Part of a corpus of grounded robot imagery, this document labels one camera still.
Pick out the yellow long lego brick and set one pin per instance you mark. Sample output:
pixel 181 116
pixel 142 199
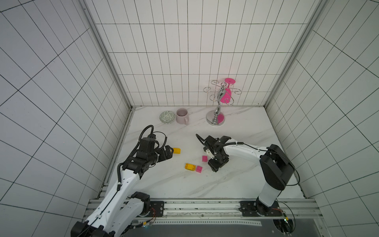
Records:
pixel 190 167

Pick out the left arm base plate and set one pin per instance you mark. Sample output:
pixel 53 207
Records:
pixel 156 209

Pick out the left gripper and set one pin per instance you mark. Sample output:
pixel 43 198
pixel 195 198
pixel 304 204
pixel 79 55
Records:
pixel 163 156

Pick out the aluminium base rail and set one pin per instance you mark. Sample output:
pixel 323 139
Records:
pixel 226 211

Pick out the silver cup holder stand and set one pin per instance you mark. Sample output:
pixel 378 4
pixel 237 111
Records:
pixel 216 117

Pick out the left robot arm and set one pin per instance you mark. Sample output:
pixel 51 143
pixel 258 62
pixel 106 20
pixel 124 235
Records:
pixel 115 214

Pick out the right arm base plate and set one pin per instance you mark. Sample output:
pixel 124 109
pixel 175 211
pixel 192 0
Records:
pixel 258 209

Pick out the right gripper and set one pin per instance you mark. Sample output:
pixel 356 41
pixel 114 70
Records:
pixel 218 160

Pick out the pink wine glass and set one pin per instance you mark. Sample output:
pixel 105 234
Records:
pixel 226 99

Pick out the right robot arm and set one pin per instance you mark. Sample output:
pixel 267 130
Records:
pixel 277 169

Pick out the yellow curved lego piece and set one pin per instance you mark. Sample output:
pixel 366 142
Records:
pixel 176 150

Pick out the pale pink mug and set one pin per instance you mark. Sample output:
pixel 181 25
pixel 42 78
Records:
pixel 182 116

